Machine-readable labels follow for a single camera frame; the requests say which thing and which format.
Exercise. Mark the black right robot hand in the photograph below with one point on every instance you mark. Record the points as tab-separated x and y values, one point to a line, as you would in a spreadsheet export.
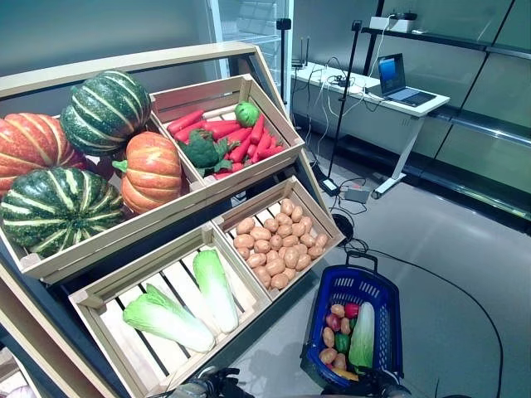
375	382

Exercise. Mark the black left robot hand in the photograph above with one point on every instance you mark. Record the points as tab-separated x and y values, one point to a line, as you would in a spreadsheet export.
222	383

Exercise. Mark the green white napa cabbage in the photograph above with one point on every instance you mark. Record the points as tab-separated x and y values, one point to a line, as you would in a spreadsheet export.
215	290
363	331
166	323

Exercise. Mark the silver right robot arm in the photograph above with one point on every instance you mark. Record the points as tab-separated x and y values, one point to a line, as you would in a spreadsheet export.
400	393

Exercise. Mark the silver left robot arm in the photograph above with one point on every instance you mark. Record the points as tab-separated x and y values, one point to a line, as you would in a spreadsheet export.
191	391

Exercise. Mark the blue plastic shopping basket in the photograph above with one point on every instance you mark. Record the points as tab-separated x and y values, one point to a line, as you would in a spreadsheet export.
373	286

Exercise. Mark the yellow-orange corn cob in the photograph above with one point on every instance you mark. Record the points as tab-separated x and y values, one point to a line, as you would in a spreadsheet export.
345	374

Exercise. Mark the brown potato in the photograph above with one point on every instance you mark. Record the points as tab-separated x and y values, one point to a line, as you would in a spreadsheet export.
321	241
280	281
297	214
287	206
338	310
328	336
339	361
245	226

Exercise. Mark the green bell pepper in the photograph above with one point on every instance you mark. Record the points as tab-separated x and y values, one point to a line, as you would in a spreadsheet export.
342	343

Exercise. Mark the dark red onion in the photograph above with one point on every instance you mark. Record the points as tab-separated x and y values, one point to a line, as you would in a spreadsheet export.
333	322

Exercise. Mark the red bell pepper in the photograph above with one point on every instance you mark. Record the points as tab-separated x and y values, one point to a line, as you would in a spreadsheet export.
352	310

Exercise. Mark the wooden slat crate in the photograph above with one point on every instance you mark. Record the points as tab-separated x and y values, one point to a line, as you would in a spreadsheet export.
265	166
137	273
257	203

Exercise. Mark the large wooden crate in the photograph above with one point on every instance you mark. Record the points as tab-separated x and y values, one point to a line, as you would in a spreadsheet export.
124	234

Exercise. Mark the grey power box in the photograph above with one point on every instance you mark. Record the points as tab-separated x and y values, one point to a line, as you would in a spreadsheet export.
357	194

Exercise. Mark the black power adapter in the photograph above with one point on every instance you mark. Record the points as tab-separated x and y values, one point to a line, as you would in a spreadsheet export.
329	185

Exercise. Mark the small orange pumpkin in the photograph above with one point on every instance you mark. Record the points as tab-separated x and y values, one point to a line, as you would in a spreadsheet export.
151	172

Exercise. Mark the green fabric broccoli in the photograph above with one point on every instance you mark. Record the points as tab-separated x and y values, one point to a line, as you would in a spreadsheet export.
203	151

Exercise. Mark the red carrot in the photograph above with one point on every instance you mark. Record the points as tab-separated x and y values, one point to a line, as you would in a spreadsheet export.
222	124
241	151
271	152
185	120
263	145
257	129
188	133

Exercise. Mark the green striped pumpkin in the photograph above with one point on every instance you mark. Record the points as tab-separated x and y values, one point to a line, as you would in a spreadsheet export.
58	211
105	112

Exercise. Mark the white desk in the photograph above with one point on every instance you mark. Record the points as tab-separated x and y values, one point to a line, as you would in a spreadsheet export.
373	120

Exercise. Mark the open grey laptop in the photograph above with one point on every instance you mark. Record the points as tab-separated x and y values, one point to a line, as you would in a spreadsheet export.
398	79

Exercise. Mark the large red-orange pumpkin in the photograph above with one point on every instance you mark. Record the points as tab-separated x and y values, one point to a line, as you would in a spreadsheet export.
29	145

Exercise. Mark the tall black tripod stand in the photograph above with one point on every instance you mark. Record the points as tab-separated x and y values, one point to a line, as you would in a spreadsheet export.
349	70

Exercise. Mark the black router with antennas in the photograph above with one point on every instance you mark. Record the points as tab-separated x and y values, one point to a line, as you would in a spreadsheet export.
297	64

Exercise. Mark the wooden produce display stand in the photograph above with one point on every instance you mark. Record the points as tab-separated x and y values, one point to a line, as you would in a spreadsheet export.
124	62

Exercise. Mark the dark metal shelving unit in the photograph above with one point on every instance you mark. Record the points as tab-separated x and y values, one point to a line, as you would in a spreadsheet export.
456	44

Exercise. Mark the flat white box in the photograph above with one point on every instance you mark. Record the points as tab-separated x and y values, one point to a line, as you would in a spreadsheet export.
400	25

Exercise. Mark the small white adapter box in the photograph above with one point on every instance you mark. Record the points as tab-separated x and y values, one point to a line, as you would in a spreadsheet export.
378	22

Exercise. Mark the white framed glass door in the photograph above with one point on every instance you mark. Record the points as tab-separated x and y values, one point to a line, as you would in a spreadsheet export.
215	20

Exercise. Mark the black pole stand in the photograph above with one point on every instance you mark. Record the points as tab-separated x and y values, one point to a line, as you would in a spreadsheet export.
283	24

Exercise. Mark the flat black device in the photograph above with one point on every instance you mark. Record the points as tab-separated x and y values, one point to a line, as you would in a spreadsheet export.
404	16

